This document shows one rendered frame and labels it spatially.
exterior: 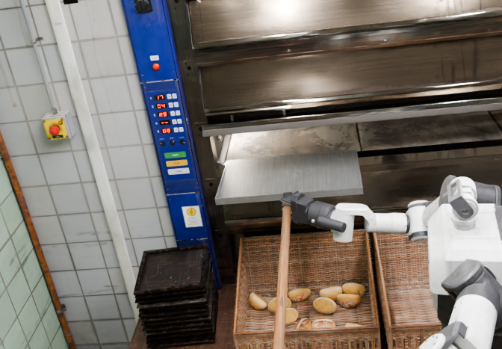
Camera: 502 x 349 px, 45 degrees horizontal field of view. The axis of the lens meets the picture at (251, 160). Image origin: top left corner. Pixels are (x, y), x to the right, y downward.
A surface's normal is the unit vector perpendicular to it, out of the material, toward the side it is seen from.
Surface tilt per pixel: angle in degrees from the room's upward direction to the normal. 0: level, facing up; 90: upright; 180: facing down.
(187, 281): 0
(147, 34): 90
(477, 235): 0
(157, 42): 90
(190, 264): 0
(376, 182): 70
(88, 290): 90
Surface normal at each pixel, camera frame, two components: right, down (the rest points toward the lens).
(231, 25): -0.11, 0.12
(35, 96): -0.07, 0.46
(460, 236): -0.14, -0.89
